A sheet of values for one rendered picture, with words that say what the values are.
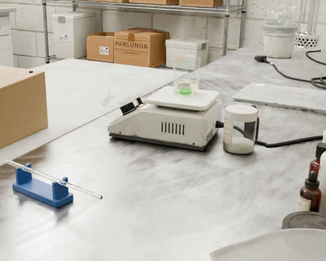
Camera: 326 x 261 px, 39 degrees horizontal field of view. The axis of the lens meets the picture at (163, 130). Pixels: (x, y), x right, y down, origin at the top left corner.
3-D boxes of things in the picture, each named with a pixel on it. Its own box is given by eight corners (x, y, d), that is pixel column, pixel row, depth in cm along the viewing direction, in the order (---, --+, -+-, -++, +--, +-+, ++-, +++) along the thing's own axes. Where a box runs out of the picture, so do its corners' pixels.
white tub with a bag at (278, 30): (283, 52, 195) (289, -1, 188) (302, 58, 182) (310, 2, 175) (252, 53, 190) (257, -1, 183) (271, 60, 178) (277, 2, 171)
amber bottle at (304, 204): (312, 215, 65) (320, 166, 63) (321, 226, 62) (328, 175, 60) (292, 215, 65) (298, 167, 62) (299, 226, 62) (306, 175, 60)
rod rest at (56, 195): (11, 189, 71) (9, 167, 69) (29, 181, 73) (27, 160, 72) (57, 208, 65) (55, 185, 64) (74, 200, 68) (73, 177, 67)
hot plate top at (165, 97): (143, 103, 88) (143, 99, 88) (165, 89, 99) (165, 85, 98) (205, 111, 84) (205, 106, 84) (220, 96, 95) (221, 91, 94)
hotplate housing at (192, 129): (106, 138, 93) (105, 99, 90) (133, 119, 104) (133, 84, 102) (215, 155, 85) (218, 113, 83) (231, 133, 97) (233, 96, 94)
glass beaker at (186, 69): (196, 91, 96) (198, 52, 93) (201, 98, 91) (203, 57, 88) (167, 91, 95) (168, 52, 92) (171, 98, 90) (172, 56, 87)
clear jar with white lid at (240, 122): (249, 143, 91) (252, 104, 89) (257, 155, 86) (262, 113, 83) (219, 144, 91) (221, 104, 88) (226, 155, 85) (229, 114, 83)
